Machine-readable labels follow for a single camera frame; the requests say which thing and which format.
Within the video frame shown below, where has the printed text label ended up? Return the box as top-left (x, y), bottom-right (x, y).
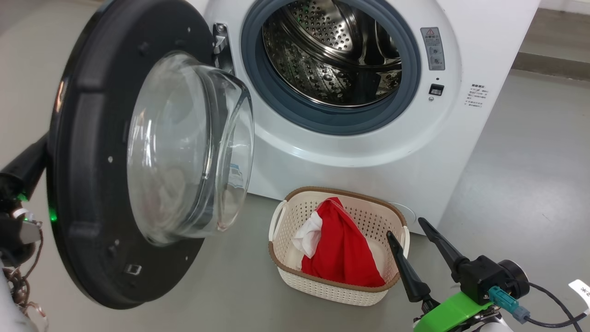
top-left (465, 84), bottom-right (488, 109)

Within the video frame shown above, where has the red and white garment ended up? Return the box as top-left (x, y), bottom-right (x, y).
top-left (291, 197), bottom-right (387, 287)

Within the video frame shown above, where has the grey warning sticker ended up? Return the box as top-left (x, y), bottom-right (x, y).
top-left (420, 27), bottom-right (446, 71)

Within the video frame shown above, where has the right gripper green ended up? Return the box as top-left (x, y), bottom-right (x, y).
top-left (386, 218), bottom-right (503, 332)

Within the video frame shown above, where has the grey rubber door gasket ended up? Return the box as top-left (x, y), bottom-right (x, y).
top-left (241, 0), bottom-right (422, 136)

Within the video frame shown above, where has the white front-load washing machine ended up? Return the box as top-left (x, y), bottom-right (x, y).
top-left (187, 0), bottom-right (541, 236)

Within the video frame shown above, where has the cream perforated laundry basket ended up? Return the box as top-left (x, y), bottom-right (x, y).
top-left (268, 186), bottom-right (411, 307)

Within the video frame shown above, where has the steel washing drum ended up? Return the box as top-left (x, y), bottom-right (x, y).
top-left (262, 0), bottom-right (402, 109)

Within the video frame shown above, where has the black washing machine door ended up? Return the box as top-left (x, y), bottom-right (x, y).
top-left (46, 0), bottom-right (255, 309)

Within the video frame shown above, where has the round white filter cover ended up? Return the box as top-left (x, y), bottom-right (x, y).
top-left (389, 202), bottom-right (417, 226)

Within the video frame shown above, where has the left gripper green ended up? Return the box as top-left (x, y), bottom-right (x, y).
top-left (0, 133), bottom-right (49, 268)

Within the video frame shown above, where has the metal door hinge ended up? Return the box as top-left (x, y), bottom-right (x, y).
top-left (212, 23), bottom-right (234, 74)

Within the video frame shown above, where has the right teal plug black cable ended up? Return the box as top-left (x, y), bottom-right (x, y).
top-left (489, 282), bottom-right (590, 329)

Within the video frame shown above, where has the white paper tag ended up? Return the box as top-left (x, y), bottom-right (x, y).
top-left (568, 279), bottom-right (590, 309)

